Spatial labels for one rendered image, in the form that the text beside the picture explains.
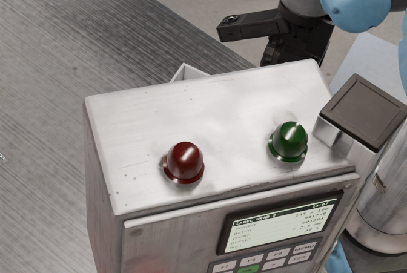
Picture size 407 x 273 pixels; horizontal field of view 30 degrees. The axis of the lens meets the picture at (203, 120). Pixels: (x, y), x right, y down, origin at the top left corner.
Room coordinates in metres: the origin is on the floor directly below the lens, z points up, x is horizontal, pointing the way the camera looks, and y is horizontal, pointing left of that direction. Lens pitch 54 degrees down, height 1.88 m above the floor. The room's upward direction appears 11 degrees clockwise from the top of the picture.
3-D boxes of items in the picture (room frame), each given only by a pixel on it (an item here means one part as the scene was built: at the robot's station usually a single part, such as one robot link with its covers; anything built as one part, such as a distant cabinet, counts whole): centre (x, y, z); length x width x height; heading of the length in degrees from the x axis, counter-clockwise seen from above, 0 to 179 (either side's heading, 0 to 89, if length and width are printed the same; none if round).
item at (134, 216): (0.29, -0.02, 1.38); 0.17 x 0.10 x 0.19; 115
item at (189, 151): (0.25, 0.01, 1.49); 0.03 x 0.03 x 0.02
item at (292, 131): (0.28, -0.06, 1.49); 0.03 x 0.03 x 0.02
